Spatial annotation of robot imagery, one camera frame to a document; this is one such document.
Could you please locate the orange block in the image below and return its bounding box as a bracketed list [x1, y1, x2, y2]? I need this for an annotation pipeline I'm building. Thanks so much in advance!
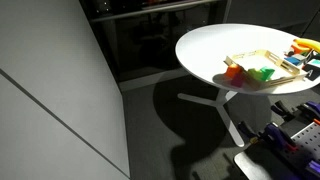
[224, 63, 244, 80]

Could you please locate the green block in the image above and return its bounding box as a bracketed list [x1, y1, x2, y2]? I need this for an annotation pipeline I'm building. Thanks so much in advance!
[259, 66, 276, 82]

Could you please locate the wooden slatted tray box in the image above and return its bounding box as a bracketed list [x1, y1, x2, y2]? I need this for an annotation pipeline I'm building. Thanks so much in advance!
[223, 49, 308, 92]

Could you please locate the blue block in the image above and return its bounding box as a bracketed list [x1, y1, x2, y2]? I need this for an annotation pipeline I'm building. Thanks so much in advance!
[284, 55, 303, 67]

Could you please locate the dark spring clamp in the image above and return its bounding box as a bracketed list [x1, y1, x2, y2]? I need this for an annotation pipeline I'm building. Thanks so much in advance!
[270, 99, 295, 122]

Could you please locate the large purple spring clamp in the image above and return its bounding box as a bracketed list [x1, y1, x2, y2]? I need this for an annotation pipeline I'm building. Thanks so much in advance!
[262, 122, 298, 152]

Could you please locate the orange toy piece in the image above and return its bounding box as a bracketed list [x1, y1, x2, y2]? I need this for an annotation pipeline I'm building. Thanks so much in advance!
[290, 44, 311, 56]

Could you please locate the purple clamp with black grip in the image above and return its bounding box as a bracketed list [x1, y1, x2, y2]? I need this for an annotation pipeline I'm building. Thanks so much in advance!
[297, 100, 320, 123]

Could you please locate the black card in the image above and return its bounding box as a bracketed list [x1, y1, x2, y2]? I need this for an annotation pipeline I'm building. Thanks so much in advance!
[302, 59, 320, 82]

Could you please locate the yellow banana toy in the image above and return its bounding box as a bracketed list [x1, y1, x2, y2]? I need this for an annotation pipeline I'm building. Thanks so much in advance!
[293, 37, 320, 54]

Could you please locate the grey perforated mounting board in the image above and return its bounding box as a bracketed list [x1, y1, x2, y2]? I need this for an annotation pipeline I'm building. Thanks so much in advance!
[289, 121, 320, 165]

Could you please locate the small purple clamp piece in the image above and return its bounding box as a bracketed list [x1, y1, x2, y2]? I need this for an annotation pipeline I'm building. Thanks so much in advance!
[307, 159, 320, 176]

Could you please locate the white table pedestal base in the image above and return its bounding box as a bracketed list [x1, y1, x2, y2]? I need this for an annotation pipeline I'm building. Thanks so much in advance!
[177, 88, 246, 148]

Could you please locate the metal shelf rail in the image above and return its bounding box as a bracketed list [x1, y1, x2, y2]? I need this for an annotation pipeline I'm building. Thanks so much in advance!
[88, 0, 218, 23]

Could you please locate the black clamp handle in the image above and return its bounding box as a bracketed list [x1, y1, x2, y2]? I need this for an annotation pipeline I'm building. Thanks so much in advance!
[237, 120, 260, 142]

